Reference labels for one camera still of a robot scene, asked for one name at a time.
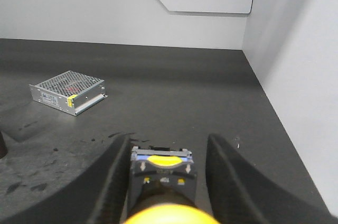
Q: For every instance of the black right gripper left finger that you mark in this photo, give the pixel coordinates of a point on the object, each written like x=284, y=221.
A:
x=96, y=196

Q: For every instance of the yellow mushroom push button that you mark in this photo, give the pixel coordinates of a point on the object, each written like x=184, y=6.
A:
x=162, y=187

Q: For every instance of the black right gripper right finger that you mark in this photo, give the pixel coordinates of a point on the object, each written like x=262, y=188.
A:
x=239, y=193

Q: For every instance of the right perforated metal power supply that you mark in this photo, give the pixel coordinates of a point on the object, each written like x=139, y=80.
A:
x=70, y=92

